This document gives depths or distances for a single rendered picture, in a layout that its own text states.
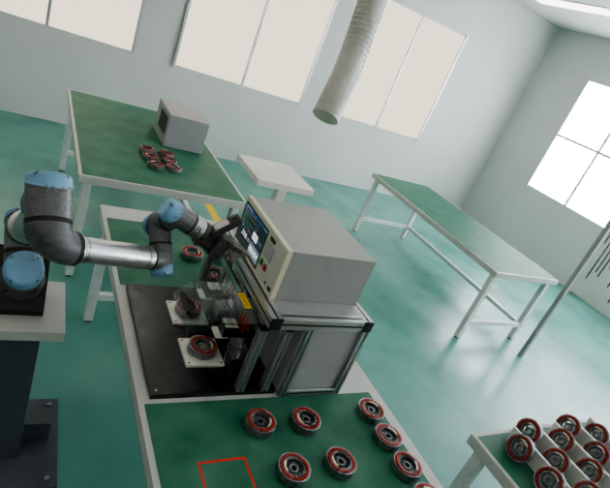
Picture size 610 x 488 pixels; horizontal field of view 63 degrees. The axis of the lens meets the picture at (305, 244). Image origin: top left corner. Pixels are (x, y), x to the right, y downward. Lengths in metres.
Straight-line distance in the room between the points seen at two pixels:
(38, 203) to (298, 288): 0.88
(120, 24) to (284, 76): 2.03
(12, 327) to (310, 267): 1.04
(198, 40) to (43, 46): 1.65
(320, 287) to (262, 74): 5.07
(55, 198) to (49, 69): 4.89
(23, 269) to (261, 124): 5.36
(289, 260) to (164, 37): 4.85
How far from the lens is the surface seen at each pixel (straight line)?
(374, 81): 7.43
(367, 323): 1.90
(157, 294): 2.23
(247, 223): 1.99
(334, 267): 1.81
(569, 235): 8.28
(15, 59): 6.28
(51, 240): 1.42
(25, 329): 1.99
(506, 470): 2.33
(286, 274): 1.73
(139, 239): 2.66
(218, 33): 6.41
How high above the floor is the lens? 2.01
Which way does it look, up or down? 23 degrees down
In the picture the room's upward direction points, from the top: 23 degrees clockwise
